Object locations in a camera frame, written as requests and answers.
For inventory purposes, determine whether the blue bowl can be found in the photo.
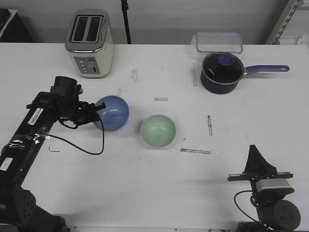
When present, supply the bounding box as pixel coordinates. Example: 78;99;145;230
94;95;129;131

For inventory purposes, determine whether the cream and chrome toaster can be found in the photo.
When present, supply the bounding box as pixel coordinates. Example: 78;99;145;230
65;9;114;79

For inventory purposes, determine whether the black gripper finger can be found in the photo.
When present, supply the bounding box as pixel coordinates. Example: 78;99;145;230
90;114;101;122
253;145;277;174
243;145;258;174
94;102;106;112

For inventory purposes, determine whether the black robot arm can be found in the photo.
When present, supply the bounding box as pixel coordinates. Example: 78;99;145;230
227;145;301;232
0;76;106;232

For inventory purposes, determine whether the clear plastic food container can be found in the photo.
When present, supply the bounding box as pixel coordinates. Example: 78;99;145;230
191;31;243;53

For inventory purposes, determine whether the grey slotted shelf upright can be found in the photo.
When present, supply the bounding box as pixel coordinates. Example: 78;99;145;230
265;0;304;45

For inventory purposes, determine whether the glass pot lid blue knob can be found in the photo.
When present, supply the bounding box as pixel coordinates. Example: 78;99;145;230
202;52;244;84

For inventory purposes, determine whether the dark blue saucepan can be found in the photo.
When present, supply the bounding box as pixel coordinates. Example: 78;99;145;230
200;52;290;94

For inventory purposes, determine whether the green bowl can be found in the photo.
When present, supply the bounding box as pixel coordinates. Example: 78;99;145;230
140;115;176;148

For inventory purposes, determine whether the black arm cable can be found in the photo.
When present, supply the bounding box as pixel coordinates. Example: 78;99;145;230
47;116;105;156
234;189;259;222

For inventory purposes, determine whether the black box at left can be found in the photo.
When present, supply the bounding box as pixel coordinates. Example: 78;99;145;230
0;8;34;43

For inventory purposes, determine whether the white crumpled cloth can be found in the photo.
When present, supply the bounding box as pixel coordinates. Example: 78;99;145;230
296;34;309;45

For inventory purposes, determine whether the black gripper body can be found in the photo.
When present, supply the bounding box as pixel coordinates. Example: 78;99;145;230
227;172;293;191
50;76;96;128

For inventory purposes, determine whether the black tripod pole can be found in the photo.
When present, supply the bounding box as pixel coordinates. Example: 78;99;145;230
121;0;131;44

